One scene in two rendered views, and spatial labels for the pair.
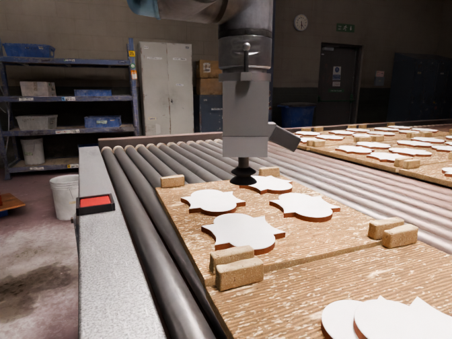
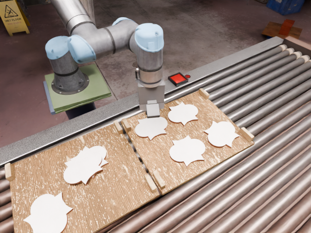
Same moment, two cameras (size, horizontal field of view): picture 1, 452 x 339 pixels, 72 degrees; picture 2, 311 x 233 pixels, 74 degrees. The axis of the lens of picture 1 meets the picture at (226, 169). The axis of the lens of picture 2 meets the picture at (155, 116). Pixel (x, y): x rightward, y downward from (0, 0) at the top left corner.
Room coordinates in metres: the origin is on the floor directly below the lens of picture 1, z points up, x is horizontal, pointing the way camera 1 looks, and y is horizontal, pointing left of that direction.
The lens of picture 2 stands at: (0.41, -0.55, 1.58)
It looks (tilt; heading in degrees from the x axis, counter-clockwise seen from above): 48 degrees down; 82
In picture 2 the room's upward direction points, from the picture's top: straight up
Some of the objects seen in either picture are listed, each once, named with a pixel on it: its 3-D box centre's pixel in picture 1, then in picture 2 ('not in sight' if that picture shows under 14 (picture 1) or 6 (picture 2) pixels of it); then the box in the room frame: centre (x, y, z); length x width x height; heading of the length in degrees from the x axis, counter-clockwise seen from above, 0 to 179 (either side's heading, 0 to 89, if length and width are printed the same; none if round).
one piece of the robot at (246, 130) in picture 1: (259, 113); (150, 95); (0.46, -0.05, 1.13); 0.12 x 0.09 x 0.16; 89
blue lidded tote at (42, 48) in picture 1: (31, 53); not in sight; (4.53, 2.69, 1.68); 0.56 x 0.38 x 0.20; 107
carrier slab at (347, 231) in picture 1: (256, 210); (184, 132); (0.59, -0.06, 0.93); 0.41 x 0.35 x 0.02; 21
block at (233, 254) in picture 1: (231, 259); (126, 124); (0.36, -0.01, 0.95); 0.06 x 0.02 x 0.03; 111
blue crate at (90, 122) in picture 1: (103, 121); not in sight; (4.83, 1.89, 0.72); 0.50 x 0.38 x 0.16; 102
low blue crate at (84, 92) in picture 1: (93, 93); not in sight; (4.74, 1.98, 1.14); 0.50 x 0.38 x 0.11; 118
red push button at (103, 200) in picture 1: (95, 204); (177, 79); (0.64, 0.29, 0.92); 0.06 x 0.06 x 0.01; 25
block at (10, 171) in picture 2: not in sight; (9, 171); (-0.03, -0.16, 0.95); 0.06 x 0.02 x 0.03; 112
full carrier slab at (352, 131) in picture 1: (361, 133); not in sight; (1.70, -0.75, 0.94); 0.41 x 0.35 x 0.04; 25
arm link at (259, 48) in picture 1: (245, 56); (149, 71); (0.46, -0.03, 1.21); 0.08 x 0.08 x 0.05
